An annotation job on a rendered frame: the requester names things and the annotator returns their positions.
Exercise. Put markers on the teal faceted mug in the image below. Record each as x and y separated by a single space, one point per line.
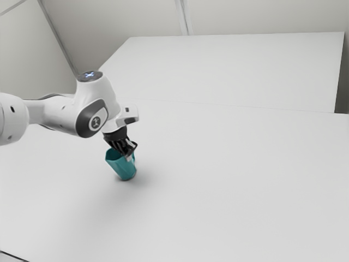
122 166

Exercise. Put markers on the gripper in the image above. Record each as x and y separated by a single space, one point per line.
116 137

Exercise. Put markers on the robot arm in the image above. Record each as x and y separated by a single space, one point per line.
90 92

